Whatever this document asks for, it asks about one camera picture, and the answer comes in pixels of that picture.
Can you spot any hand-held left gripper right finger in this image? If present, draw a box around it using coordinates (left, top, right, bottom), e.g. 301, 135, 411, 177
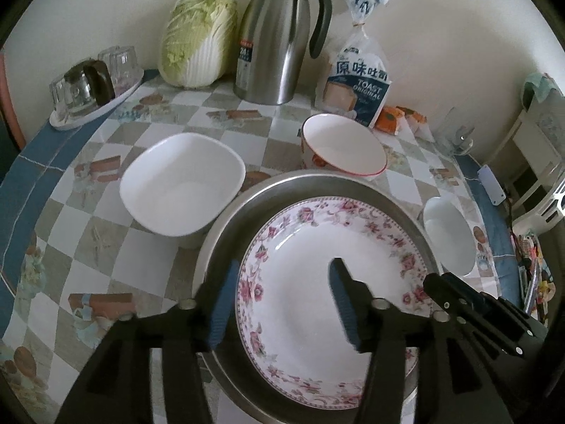
328, 256, 517, 424

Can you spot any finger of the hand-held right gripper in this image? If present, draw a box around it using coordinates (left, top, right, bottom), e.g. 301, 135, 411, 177
444, 272, 548, 341
423, 274, 526, 357

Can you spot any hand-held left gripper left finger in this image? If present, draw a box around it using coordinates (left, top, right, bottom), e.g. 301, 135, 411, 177
55, 258, 243, 424

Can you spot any round pink floral plate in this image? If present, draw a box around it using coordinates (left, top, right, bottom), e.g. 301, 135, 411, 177
235, 196, 435, 411

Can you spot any large white bowl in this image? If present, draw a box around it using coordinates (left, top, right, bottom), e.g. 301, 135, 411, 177
423, 195, 477, 277

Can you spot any stainless steel plate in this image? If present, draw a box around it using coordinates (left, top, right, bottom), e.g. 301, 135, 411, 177
197, 170, 442, 424

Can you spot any colourful patterned cloth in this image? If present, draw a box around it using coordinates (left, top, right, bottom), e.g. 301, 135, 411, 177
512, 230, 557, 319

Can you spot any white cutout chair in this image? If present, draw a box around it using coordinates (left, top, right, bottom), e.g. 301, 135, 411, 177
514, 177, 565, 241

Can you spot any white power strip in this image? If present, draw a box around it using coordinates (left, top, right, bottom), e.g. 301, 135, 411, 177
477, 164, 506, 206

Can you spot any small white bowl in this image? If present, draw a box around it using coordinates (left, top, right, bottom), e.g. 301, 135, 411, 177
119, 132, 246, 248

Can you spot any clear glass mug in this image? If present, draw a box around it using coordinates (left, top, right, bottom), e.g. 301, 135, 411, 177
435, 106, 476, 157

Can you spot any strawberry print bowl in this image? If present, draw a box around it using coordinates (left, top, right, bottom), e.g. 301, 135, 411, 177
301, 113, 389, 182

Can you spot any white wooden stand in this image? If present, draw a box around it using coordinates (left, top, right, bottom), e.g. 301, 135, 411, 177
479, 108, 565, 195

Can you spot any orange snack packet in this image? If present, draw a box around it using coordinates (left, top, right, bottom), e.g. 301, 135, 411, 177
404, 106, 435, 142
375, 106, 409, 135

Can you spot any white printed sign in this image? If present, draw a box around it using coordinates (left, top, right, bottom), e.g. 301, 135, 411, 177
532, 95, 565, 142

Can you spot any sliced bread bag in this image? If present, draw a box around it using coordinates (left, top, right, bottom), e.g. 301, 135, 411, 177
321, 0, 393, 129

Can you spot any teal cloth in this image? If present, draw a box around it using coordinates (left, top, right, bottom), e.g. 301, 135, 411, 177
523, 72, 565, 109

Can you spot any white tray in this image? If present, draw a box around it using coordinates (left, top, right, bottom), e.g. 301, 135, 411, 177
49, 68, 145, 131

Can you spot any clear drinking glass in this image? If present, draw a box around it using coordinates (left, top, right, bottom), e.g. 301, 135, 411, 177
98, 48, 121, 84
115, 45, 138, 87
49, 77, 73, 116

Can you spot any stainless steel thermos jug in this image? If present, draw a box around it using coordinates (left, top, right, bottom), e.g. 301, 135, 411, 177
233, 0, 333, 106

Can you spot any napa cabbage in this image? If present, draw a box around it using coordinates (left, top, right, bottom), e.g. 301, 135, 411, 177
158, 0, 239, 88

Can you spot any black power cable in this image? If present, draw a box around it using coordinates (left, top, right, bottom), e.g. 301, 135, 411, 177
501, 188, 522, 248

